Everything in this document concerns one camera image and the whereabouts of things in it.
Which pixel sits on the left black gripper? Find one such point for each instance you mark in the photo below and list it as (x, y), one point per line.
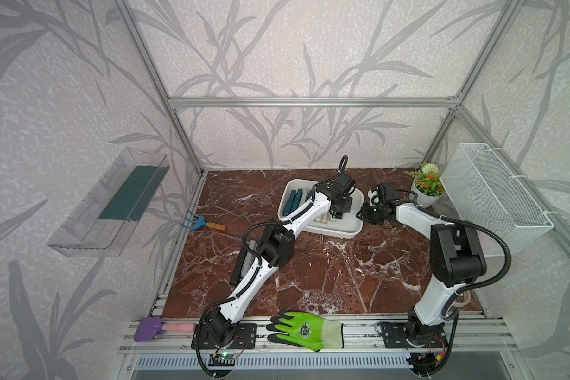
(349, 203)

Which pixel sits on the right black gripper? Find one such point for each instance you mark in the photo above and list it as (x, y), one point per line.
(364, 215)

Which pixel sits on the mint green pruning pliers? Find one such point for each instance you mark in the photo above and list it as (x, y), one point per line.
(303, 197)

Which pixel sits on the white rectangular storage box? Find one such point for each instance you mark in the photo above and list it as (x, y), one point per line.
(347, 227)

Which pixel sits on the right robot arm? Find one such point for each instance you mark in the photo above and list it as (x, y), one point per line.
(456, 259)

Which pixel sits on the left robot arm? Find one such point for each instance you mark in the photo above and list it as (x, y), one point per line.
(272, 245)

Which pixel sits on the grey pruning pliers left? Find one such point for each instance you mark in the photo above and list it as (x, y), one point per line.
(249, 258)

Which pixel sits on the black pruning pliers far left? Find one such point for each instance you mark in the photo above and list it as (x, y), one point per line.
(237, 273)

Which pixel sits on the small potted flower plant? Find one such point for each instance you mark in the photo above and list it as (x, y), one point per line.
(427, 184)

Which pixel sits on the roll of clear tape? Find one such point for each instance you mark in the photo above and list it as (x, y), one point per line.
(462, 300)

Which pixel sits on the blue garden hand rake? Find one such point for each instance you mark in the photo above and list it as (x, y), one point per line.
(194, 222)

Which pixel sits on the green black work glove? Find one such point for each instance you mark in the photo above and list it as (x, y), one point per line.
(305, 330)

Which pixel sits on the purple pink garden trowel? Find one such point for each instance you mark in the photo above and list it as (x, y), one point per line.
(149, 327)

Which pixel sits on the white wire mesh basket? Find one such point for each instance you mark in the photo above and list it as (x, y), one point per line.
(485, 192)

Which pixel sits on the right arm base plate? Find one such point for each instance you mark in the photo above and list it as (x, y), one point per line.
(409, 334)

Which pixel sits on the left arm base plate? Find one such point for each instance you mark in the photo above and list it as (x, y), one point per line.
(243, 337)

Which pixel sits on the clear plastic wall shelf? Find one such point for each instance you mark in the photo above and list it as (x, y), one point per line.
(104, 221)

